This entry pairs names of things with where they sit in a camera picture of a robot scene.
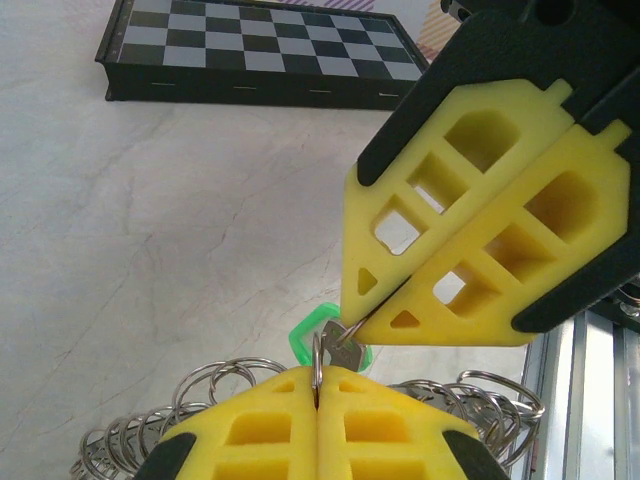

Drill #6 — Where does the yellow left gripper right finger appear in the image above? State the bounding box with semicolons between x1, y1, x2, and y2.
317;366;510;480

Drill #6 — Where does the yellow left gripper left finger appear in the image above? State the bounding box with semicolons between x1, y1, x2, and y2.
133;364;319;480

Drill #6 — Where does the key with green tag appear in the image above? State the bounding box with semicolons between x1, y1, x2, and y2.
288;301;375;377

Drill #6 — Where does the metal keyring chain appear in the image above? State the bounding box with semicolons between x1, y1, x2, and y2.
69;329;547;480

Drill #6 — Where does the black grey chessboard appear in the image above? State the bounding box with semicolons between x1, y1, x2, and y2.
94;0;432;112

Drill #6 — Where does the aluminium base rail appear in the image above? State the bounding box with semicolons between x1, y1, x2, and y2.
517;299;640;480

